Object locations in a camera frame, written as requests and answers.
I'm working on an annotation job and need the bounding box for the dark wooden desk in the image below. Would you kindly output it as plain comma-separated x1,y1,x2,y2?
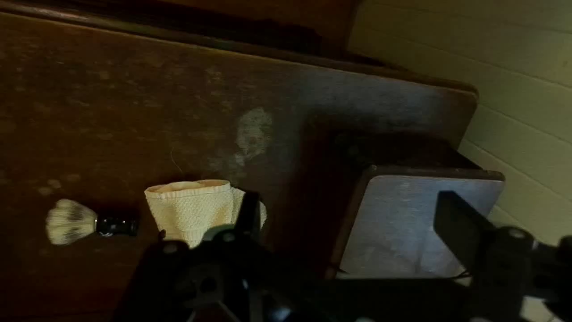
0,0,480,322

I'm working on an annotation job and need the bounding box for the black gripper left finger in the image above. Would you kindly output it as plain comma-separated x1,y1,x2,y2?
234,189,264,241

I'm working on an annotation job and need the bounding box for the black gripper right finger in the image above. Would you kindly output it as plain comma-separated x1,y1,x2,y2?
432,189,500,282

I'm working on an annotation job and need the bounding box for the large dark wooden box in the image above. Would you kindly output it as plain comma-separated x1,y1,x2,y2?
325,164,507,282

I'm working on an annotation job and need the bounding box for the shaving brush black handle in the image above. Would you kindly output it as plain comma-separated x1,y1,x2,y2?
44,196,139,246

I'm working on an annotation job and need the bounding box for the white folded cloth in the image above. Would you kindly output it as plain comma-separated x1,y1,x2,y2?
142,177,268,250

